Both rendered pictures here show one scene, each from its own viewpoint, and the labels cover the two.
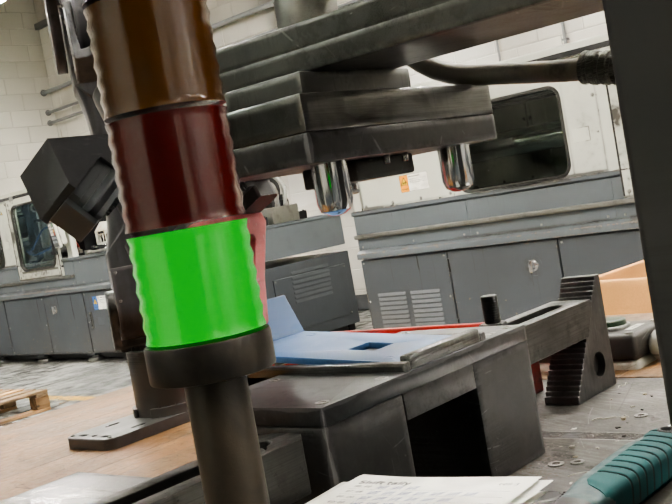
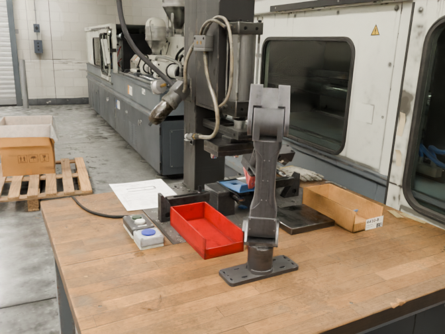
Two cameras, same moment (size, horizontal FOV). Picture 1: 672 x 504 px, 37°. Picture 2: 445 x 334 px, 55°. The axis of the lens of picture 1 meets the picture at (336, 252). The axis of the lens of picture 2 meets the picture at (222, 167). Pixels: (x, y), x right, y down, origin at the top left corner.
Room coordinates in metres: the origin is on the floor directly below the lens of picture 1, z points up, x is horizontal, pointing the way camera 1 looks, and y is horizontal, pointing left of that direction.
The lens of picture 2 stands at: (1.92, 0.43, 1.45)
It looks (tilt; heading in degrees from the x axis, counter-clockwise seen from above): 16 degrees down; 201
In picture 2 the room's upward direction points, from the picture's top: 2 degrees clockwise
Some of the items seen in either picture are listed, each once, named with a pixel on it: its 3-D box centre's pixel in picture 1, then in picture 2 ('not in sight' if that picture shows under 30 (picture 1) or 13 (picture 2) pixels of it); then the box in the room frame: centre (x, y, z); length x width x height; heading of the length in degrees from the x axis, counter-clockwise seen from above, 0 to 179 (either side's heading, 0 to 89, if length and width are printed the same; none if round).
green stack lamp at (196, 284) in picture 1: (196, 281); not in sight; (0.32, 0.04, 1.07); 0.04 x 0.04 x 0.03
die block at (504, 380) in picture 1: (382, 440); (236, 197); (0.60, -0.01, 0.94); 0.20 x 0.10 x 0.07; 139
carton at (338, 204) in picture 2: not in sight; (340, 207); (0.52, 0.33, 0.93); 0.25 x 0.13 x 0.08; 49
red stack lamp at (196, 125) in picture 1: (176, 170); not in sight; (0.32, 0.04, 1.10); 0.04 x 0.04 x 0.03
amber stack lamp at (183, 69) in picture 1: (155, 58); not in sight; (0.32, 0.04, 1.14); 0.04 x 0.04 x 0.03
